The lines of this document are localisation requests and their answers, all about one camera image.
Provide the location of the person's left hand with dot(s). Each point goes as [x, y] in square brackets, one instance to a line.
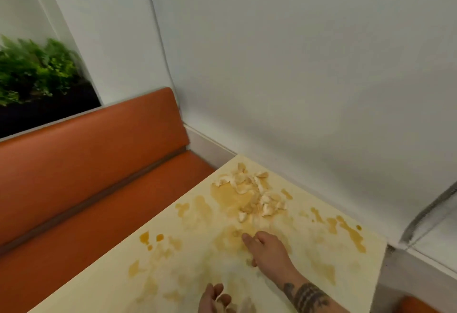
[210, 302]

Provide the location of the person's right hand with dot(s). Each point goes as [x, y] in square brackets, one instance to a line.
[272, 254]

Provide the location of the person's right thumb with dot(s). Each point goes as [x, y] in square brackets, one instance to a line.
[252, 262]

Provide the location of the person's left fingers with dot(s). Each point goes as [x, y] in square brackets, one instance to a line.
[220, 296]

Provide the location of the person's right forearm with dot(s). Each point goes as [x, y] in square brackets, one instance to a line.
[314, 296]

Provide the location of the brown liquid spill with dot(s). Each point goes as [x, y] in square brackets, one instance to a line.
[228, 200]

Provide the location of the pile of pale peel scraps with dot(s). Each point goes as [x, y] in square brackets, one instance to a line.
[254, 193]

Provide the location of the white baseboard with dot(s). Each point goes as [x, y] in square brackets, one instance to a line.
[210, 145]

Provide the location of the orange seat cushion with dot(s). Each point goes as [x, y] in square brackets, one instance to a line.
[418, 305]

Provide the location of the orange upholstered bench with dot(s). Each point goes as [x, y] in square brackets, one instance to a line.
[92, 180]

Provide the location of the black planter box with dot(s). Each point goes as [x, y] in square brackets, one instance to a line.
[46, 109]

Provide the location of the green fern plant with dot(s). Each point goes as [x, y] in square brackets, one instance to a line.
[35, 70]

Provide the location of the grey metal frame strip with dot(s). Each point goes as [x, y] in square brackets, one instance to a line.
[428, 212]

